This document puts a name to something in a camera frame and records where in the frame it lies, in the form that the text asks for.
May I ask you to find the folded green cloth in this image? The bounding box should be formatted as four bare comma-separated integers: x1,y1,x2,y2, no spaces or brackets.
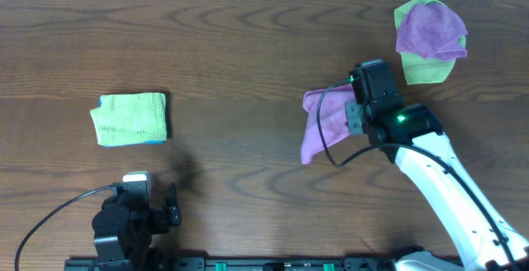
89,92,168,147

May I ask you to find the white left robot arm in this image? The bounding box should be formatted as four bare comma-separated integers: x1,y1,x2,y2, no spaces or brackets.
92,180,182,271

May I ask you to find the purple crumpled cloth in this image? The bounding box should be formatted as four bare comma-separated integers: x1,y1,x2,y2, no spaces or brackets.
396,2,468,61

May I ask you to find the light green cloth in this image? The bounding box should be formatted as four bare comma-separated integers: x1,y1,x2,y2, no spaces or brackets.
393,0,466,85

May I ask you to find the pink microfiber cloth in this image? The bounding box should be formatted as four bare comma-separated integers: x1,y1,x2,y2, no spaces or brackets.
300,85,355,164

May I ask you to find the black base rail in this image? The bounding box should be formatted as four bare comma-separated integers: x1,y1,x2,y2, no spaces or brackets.
64,255,464,271

